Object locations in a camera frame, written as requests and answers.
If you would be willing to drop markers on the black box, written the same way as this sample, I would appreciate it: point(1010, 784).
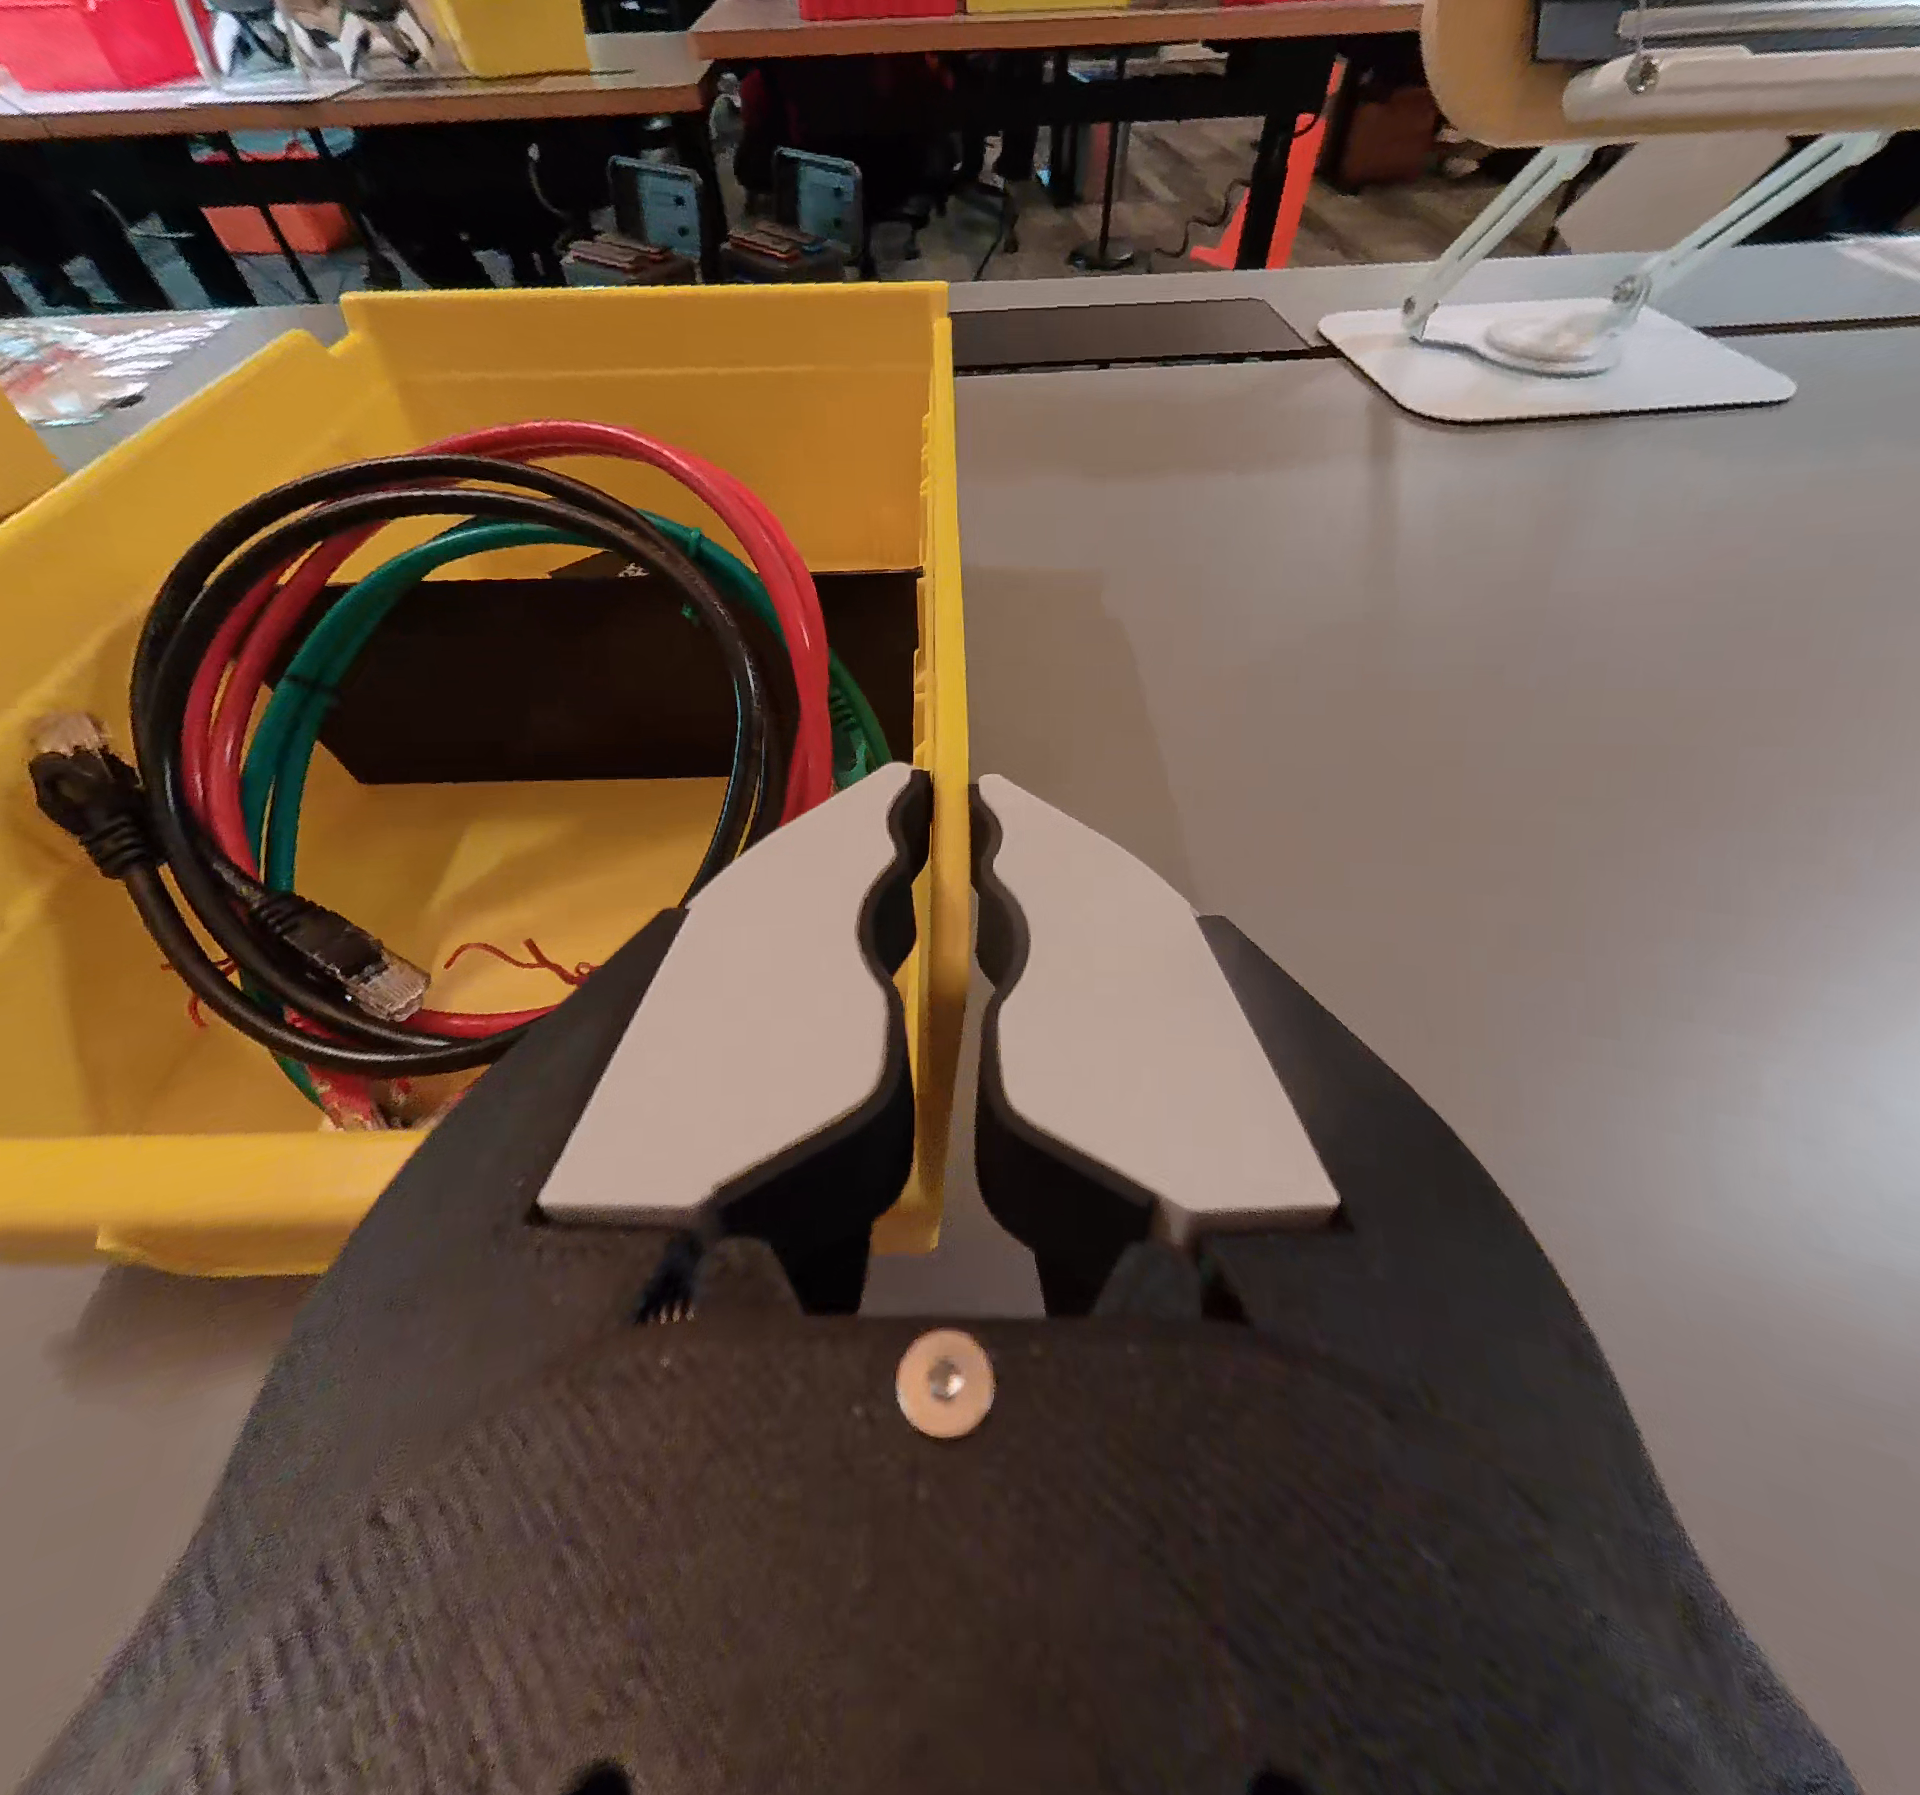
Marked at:
point(526, 685)

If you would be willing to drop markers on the wooden table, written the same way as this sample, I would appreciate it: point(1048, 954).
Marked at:
point(450, 93)
point(1050, 26)

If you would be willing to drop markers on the orange crate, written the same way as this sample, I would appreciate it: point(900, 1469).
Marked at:
point(279, 214)

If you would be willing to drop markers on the white monitor stand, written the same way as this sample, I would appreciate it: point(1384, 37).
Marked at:
point(1695, 378)

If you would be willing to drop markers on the clear plastic bag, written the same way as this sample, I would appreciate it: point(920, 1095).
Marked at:
point(67, 378)

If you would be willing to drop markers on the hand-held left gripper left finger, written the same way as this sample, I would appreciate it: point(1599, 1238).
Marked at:
point(750, 1016)

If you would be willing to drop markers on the orange cone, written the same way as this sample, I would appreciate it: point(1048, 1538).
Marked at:
point(1276, 205)

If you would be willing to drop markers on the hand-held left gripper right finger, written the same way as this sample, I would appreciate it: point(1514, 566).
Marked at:
point(1140, 1046)

